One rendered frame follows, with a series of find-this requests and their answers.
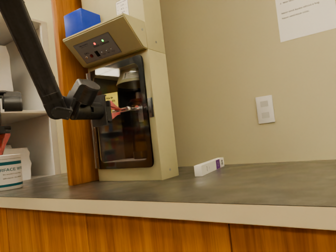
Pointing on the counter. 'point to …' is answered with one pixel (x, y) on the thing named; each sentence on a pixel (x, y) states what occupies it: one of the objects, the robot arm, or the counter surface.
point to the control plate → (83, 48)
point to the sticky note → (112, 98)
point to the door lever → (126, 109)
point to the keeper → (150, 107)
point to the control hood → (122, 27)
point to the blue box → (80, 21)
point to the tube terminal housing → (161, 174)
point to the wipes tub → (10, 172)
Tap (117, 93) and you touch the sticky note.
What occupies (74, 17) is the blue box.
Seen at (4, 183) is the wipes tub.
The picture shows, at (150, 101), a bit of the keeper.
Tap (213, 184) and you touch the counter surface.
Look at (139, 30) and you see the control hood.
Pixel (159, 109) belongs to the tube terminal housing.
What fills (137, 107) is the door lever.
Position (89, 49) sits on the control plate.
